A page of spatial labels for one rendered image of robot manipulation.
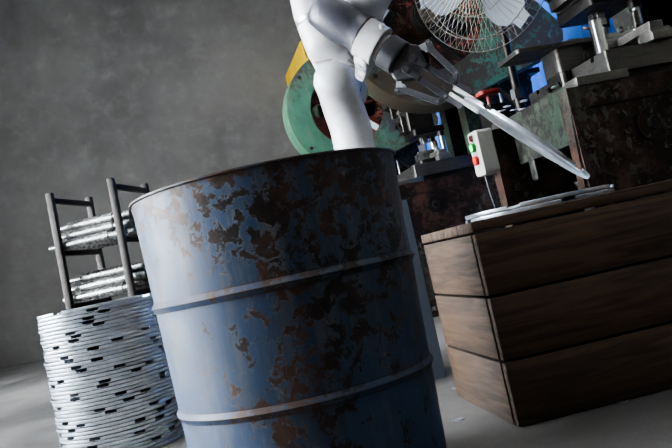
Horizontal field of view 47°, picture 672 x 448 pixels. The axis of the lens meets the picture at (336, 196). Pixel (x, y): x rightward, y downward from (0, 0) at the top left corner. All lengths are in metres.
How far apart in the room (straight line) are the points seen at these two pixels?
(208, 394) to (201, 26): 8.07
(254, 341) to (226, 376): 0.06
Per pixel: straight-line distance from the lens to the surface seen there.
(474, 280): 1.39
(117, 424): 1.95
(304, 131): 5.12
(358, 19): 1.64
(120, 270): 3.90
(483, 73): 3.61
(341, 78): 1.96
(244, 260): 1.02
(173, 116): 8.75
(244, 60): 8.94
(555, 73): 2.22
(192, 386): 1.11
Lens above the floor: 0.33
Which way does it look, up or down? 5 degrees up
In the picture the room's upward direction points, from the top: 12 degrees counter-clockwise
